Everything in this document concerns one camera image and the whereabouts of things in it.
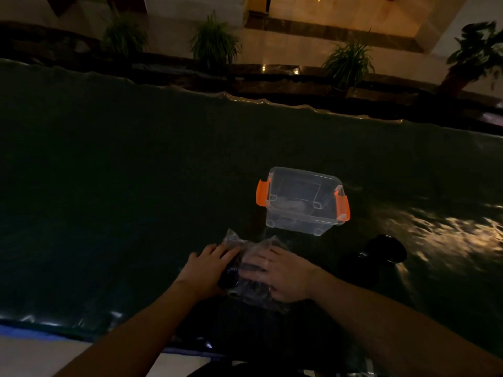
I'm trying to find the person's left hand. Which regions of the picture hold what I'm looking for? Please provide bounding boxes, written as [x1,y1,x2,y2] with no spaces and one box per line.
[174,243,241,303]

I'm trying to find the person's right hand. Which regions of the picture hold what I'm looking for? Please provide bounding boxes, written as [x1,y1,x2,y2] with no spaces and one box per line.
[238,246,324,304]

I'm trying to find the clear plastic bag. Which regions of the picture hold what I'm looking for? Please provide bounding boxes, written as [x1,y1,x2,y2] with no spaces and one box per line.
[217,229,292,315]

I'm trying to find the person's left forearm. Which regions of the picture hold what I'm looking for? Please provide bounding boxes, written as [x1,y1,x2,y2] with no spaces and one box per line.
[53,280,198,377]

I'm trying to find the person's right forearm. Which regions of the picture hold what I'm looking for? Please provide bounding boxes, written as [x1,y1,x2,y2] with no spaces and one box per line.
[310,268,503,377]

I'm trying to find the clear storage box, orange latches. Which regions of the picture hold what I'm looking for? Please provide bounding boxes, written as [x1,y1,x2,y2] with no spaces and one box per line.
[256,166,351,237]

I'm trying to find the dark green table cover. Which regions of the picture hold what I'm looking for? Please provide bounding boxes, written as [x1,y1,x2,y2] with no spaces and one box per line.
[0,59,503,377]

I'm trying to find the black dumbbell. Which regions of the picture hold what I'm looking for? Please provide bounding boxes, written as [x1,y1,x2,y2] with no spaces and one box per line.
[337,234,408,290]

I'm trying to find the potted grassy green plant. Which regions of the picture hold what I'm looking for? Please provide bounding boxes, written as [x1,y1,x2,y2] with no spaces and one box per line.
[101,7,149,57]
[321,33,375,92]
[190,11,242,73]

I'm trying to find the potted broad-leaf green plant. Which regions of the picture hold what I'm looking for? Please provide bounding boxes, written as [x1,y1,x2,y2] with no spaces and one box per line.
[435,21,503,99]

